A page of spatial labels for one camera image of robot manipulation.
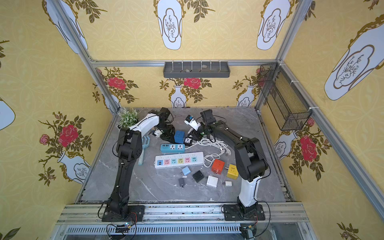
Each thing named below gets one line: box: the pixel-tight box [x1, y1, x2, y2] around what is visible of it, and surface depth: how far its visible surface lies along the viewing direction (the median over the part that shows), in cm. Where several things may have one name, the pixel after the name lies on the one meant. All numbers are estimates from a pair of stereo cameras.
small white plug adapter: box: [224, 180, 233, 187], surface depth 83 cm
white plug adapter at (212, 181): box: [206, 175, 219, 188], surface depth 84 cm
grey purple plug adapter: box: [178, 177, 185, 189], surface depth 85 cm
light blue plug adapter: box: [181, 165, 191, 176], surface depth 89 cm
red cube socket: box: [211, 158, 225, 175], surface depth 87 cm
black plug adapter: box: [192, 170, 205, 183], surface depth 86 cm
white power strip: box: [154, 151, 205, 170], surface depth 92 cm
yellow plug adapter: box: [226, 164, 240, 180], surface depth 85 cm
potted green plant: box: [117, 107, 140, 129], surface depth 94 cm
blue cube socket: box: [174, 130, 185, 144], surface depth 97 cm
